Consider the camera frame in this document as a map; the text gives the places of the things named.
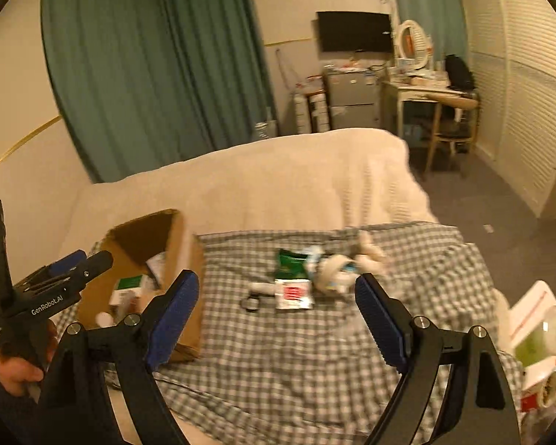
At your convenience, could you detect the white fluffy blanket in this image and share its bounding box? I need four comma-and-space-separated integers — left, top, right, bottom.
58, 127, 513, 330

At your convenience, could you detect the wooden chair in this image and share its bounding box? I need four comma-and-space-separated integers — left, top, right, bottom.
424, 93, 480, 174

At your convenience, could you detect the brown cardboard box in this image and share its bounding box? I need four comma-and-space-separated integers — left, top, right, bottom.
76, 210, 205, 363

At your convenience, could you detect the white side table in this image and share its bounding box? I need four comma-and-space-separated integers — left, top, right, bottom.
507, 280, 556, 445

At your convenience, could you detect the paper noodle cup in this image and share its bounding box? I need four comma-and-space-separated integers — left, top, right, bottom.
537, 368, 556, 409

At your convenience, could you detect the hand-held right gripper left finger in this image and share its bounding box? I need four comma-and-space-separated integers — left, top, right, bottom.
39, 269, 200, 445

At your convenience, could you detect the plastic cup with straw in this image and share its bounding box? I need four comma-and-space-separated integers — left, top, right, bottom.
512, 306, 556, 367

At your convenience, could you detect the clear packet with red label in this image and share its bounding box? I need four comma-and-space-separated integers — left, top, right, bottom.
273, 278, 315, 311

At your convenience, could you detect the grey checkered blanket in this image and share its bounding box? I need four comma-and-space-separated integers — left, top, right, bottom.
51, 222, 524, 445

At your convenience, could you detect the person's left forearm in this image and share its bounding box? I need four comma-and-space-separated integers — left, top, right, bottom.
0, 375, 42, 445

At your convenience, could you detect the green foil packet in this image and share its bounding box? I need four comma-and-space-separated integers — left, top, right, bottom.
275, 248, 313, 281

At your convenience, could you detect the white oval mirror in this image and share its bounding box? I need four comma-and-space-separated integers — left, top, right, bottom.
398, 19, 433, 71

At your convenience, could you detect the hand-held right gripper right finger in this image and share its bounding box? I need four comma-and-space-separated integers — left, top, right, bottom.
354, 273, 522, 445

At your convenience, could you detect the teal curtain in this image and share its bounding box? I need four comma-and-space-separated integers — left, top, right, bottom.
42, 0, 177, 184
389, 0, 469, 63
160, 0, 276, 154

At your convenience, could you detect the black wall television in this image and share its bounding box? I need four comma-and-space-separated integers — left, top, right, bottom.
316, 10, 393, 54

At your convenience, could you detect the white drawer stack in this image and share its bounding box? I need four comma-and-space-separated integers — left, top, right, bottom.
294, 90, 330, 133

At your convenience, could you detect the white dressing table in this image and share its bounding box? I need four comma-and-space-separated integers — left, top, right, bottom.
381, 72, 480, 140

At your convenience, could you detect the green white medicine box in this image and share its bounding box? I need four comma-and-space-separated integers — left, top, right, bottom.
110, 274, 156, 307

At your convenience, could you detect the white packet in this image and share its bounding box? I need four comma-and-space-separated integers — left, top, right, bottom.
143, 253, 168, 283

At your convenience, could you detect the black backpack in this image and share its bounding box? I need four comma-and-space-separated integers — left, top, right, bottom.
445, 54, 476, 91

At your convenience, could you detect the silver mini fridge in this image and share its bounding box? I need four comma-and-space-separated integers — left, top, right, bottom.
323, 67, 381, 131

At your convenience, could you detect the white louvered wardrobe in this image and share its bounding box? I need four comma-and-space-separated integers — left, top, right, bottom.
459, 0, 556, 218

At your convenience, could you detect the person's left hand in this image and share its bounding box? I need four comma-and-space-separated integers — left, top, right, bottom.
0, 320, 59, 397

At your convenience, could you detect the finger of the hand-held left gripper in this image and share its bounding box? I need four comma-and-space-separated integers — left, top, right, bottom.
42, 249, 88, 279
51, 250, 114, 288

